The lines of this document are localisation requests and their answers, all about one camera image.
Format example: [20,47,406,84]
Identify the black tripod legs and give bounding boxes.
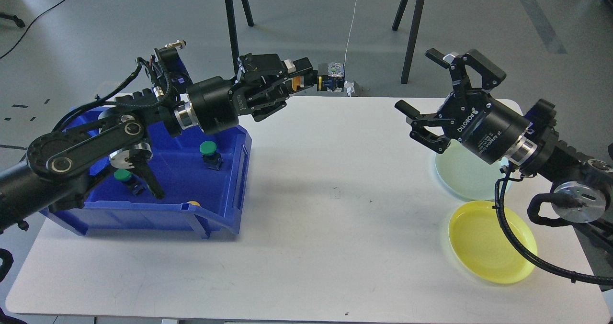
[392,0,426,84]
[222,0,255,76]

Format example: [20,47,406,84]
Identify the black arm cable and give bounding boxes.
[51,57,166,133]
[494,166,613,286]

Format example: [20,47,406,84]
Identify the yellow plate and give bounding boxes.
[447,201,535,285]

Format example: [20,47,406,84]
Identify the white cable on floor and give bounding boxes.
[343,0,364,68]

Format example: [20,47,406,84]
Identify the yellow push button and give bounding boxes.
[300,62,345,91]

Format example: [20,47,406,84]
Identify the green push button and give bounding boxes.
[113,169,145,196]
[199,140,223,171]

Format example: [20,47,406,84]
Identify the white power adapter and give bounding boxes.
[344,80,361,97]

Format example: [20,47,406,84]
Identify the black tripod legs left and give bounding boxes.
[222,0,255,76]

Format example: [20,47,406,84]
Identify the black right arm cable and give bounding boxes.
[494,166,613,286]

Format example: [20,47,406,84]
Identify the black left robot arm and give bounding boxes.
[0,40,323,231]

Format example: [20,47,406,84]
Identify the black tripod legs right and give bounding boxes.
[392,0,426,84]

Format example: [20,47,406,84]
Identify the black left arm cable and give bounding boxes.
[51,57,166,133]

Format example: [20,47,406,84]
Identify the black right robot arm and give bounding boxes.
[396,48,612,253]

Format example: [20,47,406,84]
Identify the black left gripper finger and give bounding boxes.
[268,75,319,109]
[237,53,314,86]

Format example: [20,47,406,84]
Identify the black floor cable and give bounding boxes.
[0,0,192,60]

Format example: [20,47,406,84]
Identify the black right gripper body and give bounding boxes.
[438,90,536,165]

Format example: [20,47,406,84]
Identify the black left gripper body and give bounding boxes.
[173,76,290,135]

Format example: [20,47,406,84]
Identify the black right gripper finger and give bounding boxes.
[395,100,453,154]
[425,48,507,103]

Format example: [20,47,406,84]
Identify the pale green plate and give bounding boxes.
[434,139,509,201]

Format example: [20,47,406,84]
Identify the blue plastic bin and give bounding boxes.
[42,122,251,239]

